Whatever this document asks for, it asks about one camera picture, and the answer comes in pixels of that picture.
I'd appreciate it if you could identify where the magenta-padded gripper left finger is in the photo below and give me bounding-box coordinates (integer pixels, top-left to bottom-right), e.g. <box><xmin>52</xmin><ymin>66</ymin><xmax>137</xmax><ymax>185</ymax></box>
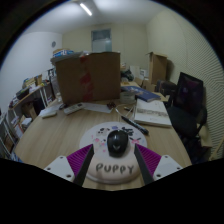
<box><xmin>44</xmin><ymin>143</ymin><xmax>95</xmax><ymax>188</ymax></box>

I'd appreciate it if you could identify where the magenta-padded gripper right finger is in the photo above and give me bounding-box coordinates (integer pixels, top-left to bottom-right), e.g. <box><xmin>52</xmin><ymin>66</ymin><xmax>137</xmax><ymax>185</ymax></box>
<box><xmin>133</xmin><ymin>143</ymin><xmax>184</xmax><ymax>186</ymax></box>

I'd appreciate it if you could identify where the black computer mouse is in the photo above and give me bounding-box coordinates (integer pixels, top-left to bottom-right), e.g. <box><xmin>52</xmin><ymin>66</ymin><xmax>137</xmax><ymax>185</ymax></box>
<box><xmin>106</xmin><ymin>129</ymin><xmax>130</xmax><ymax>158</ymax></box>

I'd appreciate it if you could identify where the round white printed mouse pad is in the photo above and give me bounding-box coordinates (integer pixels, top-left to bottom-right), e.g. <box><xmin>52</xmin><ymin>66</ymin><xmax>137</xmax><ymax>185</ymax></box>
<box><xmin>79</xmin><ymin>121</ymin><xmax>148</xmax><ymax>185</ymax></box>

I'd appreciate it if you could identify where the black marker pen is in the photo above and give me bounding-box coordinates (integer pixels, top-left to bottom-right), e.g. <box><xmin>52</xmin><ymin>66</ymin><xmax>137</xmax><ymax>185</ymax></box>
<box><xmin>120</xmin><ymin>115</ymin><xmax>150</xmax><ymax>136</ymax></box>

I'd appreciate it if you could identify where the white book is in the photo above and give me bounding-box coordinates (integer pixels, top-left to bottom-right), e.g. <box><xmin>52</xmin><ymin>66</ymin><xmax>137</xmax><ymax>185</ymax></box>
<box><xmin>133</xmin><ymin>98</ymin><xmax>173</xmax><ymax>128</ymax></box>

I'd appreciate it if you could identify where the white shelf unit with books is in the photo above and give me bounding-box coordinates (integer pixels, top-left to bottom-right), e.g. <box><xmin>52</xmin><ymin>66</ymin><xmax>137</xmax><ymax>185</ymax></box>
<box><xmin>0</xmin><ymin>111</ymin><xmax>34</xmax><ymax>161</ymax></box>

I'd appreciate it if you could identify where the white paper sheet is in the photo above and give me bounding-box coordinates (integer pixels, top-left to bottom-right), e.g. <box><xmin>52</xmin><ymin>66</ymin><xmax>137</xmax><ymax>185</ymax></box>
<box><xmin>38</xmin><ymin>101</ymin><xmax>64</xmax><ymax>118</ymax></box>
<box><xmin>83</xmin><ymin>101</ymin><xmax>114</xmax><ymax>114</ymax></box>

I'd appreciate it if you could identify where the black office chair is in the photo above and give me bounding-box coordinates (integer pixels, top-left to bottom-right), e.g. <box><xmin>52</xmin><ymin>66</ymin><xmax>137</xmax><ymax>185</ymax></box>
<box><xmin>166</xmin><ymin>71</ymin><xmax>209</xmax><ymax>161</ymax></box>

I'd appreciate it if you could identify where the blue book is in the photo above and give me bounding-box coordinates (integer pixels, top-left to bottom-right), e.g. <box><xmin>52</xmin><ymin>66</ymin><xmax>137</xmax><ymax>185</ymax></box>
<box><xmin>128</xmin><ymin>85</ymin><xmax>162</xmax><ymax>103</ymax></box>

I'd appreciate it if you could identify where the wooden side desk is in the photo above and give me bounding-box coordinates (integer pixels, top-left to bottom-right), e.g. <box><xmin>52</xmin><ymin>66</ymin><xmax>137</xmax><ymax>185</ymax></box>
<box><xmin>8</xmin><ymin>74</ymin><xmax>54</xmax><ymax>116</ymax></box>

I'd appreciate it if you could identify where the white round stack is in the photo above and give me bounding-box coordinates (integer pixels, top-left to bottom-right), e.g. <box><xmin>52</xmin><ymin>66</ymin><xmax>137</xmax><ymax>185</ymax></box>
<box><xmin>119</xmin><ymin>90</ymin><xmax>137</xmax><ymax>104</ymax></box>

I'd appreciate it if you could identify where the open brown cardboard box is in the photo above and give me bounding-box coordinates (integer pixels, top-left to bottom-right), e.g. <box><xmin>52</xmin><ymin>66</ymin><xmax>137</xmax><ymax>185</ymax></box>
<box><xmin>146</xmin><ymin>51</ymin><xmax>169</xmax><ymax>86</ymax></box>

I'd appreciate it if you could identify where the large brown cardboard box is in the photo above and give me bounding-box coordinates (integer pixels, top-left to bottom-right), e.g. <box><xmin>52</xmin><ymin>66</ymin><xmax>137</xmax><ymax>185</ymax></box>
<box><xmin>54</xmin><ymin>51</ymin><xmax>122</xmax><ymax>106</ymax></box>

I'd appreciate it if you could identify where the white and blue cabinet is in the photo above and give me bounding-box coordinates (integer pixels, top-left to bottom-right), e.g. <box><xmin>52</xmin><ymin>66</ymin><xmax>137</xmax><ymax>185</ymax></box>
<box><xmin>52</xmin><ymin>48</ymin><xmax>75</xmax><ymax>58</ymax></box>

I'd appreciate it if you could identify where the grey window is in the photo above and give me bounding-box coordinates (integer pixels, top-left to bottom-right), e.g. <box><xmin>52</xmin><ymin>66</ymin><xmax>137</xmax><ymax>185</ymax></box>
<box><xmin>91</xmin><ymin>28</ymin><xmax>113</xmax><ymax>53</ymax></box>

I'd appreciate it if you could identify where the ceiling light tube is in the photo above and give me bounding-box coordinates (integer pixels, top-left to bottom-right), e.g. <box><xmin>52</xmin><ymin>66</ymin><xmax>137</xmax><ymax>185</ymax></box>
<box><xmin>79</xmin><ymin>2</ymin><xmax>94</xmax><ymax>17</ymax></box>

